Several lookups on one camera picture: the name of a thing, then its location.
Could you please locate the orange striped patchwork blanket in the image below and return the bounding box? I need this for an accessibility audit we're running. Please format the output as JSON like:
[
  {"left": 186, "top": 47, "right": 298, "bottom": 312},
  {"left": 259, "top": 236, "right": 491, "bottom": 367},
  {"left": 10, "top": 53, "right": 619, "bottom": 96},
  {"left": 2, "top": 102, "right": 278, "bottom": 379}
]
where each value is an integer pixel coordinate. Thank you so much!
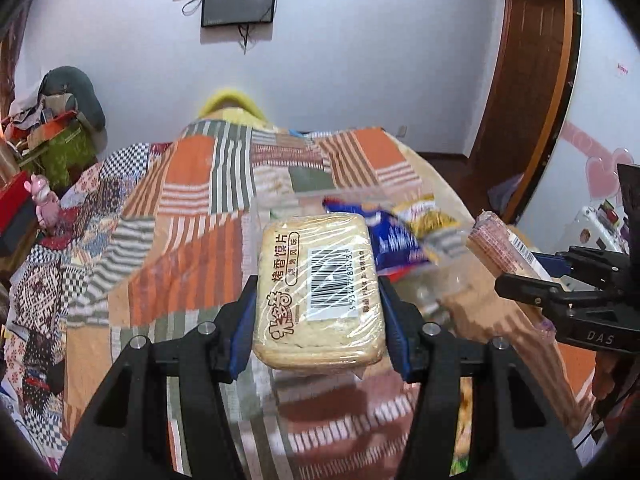
[{"left": 60, "top": 120, "right": 601, "bottom": 480}]

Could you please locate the green printed bag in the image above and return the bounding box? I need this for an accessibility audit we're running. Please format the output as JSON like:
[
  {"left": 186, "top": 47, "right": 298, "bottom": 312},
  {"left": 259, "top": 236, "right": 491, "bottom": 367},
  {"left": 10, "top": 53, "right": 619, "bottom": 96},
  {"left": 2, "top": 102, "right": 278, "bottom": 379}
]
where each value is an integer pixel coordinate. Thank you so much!
[{"left": 20, "top": 127, "right": 101, "bottom": 191}]

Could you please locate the small yellow packet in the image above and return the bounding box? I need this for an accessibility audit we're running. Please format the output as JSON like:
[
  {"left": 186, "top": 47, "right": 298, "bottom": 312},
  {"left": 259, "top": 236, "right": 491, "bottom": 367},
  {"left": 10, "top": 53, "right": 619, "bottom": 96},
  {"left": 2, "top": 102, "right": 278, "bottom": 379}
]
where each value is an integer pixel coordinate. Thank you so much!
[{"left": 392, "top": 195, "right": 463, "bottom": 251}]

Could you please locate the yellow pillow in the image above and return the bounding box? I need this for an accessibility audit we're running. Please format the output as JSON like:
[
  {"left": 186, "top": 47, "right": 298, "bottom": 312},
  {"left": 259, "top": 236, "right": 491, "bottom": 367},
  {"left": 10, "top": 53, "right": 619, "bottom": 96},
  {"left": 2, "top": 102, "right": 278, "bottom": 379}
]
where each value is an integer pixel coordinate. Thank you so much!
[{"left": 197, "top": 87, "right": 268, "bottom": 123}]

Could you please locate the toast slices pack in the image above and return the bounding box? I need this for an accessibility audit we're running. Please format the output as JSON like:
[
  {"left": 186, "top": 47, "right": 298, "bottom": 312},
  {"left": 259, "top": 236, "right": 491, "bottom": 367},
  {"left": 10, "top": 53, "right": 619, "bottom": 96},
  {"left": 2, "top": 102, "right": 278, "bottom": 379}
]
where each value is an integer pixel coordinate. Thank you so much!
[{"left": 251, "top": 212, "right": 388, "bottom": 372}]

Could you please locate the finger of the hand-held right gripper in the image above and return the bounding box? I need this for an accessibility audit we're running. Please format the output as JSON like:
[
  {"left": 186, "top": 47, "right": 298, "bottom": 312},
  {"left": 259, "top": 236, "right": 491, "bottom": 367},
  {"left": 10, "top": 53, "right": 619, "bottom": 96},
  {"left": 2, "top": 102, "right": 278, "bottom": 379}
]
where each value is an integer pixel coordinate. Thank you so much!
[
  {"left": 530, "top": 246, "right": 631, "bottom": 286},
  {"left": 494, "top": 272, "right": 576, "bottom": 311}
]

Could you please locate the blue snack packet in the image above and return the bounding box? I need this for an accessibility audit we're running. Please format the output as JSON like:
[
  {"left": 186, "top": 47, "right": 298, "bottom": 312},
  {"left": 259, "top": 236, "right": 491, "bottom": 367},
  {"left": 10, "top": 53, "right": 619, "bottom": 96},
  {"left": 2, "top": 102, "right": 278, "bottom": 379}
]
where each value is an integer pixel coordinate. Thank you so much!
[{"left": 322, "top": 197, "right": 436, "bottom": 276}]

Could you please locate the white appliance with stickers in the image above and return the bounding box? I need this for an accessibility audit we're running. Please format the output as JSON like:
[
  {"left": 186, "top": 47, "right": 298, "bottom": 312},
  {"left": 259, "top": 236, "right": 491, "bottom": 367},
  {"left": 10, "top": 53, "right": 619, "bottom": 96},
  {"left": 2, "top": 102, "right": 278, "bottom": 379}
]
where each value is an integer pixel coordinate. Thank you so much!
[{"left": 560, "top": 199, "right": 633, "bottom": 281}]

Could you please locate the zip bag of snacks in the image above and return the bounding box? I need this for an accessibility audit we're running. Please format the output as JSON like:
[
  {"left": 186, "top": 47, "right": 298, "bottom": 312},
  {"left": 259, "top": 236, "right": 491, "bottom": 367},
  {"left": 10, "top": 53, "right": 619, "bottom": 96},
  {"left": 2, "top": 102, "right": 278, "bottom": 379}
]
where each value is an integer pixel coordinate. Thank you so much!
[{"left": 450, "top": 377, "right": 475, "bottom": 478}]

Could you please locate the pink striped curtain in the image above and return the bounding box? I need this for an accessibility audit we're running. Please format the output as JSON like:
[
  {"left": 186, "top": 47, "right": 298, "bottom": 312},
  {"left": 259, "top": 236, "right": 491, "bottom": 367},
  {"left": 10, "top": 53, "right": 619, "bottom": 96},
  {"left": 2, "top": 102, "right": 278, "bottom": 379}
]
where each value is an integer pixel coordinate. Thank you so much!
[{"left": 0, "top": 5, "right": 31, "bottom": 106}]

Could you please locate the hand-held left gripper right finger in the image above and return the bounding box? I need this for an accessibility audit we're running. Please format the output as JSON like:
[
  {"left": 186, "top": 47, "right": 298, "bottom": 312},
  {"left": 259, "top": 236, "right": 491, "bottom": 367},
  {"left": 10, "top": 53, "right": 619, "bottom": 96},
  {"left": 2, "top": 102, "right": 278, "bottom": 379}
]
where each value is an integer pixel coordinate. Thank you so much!
[{"left": 377, "top": 276, "right": 583, "bottom": 480}]

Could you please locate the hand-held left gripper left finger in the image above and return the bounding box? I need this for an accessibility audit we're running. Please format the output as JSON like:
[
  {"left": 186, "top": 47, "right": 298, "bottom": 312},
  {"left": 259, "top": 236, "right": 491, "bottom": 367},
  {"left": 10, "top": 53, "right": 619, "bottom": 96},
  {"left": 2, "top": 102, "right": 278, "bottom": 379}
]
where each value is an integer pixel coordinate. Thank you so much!
[{"left": 57, "top": 274, "right": 261, "bottom": 480}]

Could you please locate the wooden door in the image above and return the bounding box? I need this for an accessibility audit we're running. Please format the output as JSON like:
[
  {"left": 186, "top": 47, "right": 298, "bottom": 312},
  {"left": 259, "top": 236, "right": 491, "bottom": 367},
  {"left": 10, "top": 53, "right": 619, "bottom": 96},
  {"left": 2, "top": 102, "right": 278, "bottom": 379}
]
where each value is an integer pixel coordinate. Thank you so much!
[{"left": 465, "top": 0, "right": 583, "bottom": 226}]

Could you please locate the pink rabbit toy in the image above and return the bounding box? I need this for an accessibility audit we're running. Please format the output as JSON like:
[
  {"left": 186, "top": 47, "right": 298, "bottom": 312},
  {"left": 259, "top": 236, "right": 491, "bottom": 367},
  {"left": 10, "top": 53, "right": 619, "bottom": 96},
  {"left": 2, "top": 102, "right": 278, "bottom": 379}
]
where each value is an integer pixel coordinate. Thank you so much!
[{"left": 30, "top": 174, "right": 62, "bottom": 233}]

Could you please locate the red box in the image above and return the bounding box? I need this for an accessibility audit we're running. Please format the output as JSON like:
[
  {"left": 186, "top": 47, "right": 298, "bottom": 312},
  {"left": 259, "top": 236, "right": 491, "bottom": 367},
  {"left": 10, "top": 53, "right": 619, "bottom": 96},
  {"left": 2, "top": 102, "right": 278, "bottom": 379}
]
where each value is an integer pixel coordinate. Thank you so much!
[{"left": 0, "top": 170, "right": 32, "bottom": 231}]

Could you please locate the checked patterned quilt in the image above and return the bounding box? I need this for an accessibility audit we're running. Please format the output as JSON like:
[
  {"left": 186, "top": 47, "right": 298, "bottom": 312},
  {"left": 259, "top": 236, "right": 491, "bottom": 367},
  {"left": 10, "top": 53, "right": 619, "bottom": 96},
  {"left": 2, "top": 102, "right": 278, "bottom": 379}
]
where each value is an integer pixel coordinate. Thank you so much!
[{"left": 0, "top": 140, "right": 176, "bottom": 461}]

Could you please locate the pile of clutter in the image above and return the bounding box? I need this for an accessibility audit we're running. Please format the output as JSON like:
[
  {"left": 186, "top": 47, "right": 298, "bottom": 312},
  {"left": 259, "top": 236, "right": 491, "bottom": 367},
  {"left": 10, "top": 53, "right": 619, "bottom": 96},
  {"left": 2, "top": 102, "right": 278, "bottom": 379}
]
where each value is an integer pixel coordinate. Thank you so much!
[{"left": 0, "top": 92, "right": 81, "bottom": 151}]

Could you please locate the black hanging cable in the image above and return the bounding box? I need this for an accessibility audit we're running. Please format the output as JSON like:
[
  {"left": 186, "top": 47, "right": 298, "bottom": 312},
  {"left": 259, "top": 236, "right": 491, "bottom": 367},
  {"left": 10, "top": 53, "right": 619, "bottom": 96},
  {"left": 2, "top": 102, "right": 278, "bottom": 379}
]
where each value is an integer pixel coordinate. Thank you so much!
[{"left": 237, "top": 22, "right": 257, "bottom": 56}]

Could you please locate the person's right hand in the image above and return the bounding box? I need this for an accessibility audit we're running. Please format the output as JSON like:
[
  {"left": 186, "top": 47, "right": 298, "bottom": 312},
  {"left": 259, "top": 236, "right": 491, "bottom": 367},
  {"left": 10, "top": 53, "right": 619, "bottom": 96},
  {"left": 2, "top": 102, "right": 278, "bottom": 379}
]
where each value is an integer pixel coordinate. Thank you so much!
[{"left": 591, "top": 347, "right": 631, "bottom": 418}]

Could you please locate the grey plush pillow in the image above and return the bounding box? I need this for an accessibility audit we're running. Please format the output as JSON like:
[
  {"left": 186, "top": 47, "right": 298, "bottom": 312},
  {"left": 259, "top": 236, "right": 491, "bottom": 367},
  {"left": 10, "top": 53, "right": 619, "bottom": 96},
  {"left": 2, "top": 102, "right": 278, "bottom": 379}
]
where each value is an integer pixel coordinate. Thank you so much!
[{"left": 39, "top": 65, "right": 107, "bottom": 133}]

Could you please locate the long cracker packet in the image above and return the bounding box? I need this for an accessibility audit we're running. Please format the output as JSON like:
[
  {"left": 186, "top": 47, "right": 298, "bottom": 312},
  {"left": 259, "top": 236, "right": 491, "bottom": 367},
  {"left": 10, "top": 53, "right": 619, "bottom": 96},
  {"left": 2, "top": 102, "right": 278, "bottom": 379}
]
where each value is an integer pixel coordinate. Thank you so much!
[{"left": 465, "top": 210, "right": 555, "bottom": 283}]

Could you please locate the clear plastic bag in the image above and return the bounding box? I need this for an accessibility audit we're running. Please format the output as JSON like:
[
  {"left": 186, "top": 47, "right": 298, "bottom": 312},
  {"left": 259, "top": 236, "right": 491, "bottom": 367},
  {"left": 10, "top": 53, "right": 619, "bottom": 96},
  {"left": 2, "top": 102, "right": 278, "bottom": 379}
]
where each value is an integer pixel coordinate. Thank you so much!
[{"left": 247, "top": 187, "right": 481, "bottom": 321}]

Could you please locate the small black wall monitor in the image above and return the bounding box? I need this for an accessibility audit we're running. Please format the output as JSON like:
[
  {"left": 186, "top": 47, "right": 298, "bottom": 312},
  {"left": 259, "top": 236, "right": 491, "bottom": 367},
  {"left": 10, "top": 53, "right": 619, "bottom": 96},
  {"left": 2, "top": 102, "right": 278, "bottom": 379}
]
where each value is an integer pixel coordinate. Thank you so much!
[{"left": 201, "top": 0, "right": 279, "bottom": 29}]

